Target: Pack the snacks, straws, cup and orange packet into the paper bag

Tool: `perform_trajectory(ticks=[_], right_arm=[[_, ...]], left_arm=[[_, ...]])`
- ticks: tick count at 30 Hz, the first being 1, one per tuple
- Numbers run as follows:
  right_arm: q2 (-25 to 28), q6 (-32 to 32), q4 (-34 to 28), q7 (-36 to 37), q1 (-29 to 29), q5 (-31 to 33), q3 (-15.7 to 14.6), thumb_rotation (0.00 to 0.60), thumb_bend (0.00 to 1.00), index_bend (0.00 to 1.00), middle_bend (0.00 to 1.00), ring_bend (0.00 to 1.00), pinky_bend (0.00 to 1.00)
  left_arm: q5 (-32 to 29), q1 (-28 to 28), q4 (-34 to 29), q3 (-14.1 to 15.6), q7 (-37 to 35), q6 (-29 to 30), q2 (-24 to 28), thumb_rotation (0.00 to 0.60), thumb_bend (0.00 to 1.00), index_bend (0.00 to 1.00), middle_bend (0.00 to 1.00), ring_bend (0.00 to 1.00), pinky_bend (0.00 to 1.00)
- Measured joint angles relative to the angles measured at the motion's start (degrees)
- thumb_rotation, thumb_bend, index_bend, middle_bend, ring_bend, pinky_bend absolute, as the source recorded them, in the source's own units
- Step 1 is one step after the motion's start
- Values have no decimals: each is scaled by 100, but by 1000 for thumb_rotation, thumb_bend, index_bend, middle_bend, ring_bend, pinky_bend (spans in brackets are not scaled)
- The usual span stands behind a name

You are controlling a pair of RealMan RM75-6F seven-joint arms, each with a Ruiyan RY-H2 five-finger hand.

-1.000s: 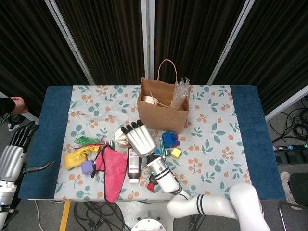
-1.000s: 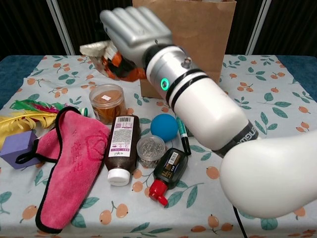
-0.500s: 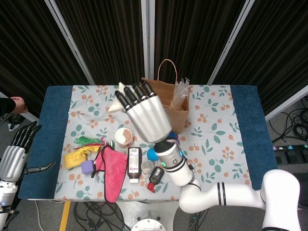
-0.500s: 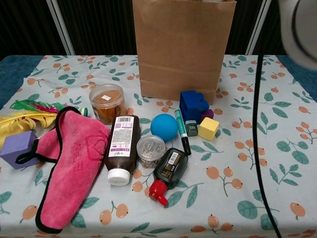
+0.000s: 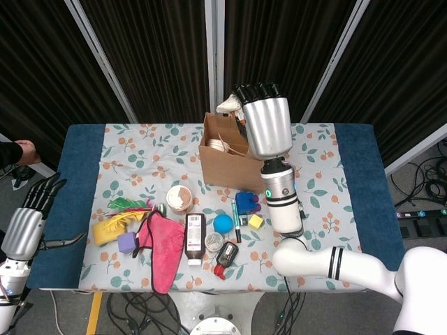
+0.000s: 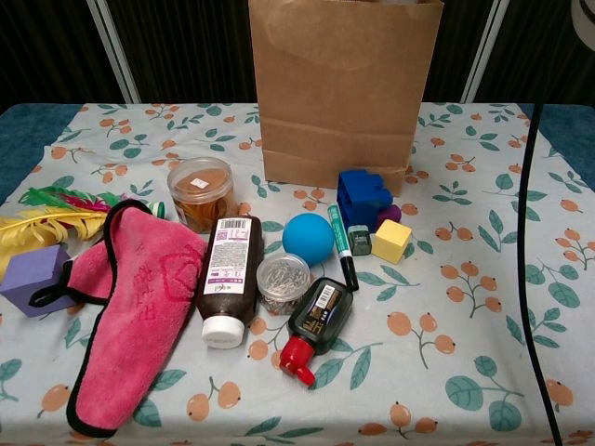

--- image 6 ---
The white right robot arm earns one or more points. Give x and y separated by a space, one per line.
586 18

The brown paper bag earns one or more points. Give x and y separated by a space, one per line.
344 93

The blue rubber ball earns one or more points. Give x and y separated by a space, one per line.
308 239

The green black marker pen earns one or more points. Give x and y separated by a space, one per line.
335 223

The dark green pencil sharpener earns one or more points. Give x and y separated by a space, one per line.
359 240

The blue plastic building block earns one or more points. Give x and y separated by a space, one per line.
360 200

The brown bottle white cap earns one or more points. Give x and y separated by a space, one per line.
228 279

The black bottle red cap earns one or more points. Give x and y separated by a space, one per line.
321 311

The small purple block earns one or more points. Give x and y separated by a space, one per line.
391 214

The yellow foam cube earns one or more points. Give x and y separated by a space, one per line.
392 241

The clear jar of rubber bands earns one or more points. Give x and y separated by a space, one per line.
195 186

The small green white cylinder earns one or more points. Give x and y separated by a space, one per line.
159 209

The pink microfiber towel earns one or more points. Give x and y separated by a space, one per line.
135 325

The floral print tablecloth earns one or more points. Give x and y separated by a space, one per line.
465 348

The black partition panel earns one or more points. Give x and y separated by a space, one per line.
548 69
458 37
46 46
186 46

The colourful feather shuttlecock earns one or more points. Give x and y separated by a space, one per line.
60 200

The purple foam cube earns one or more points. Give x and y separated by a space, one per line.
32 279

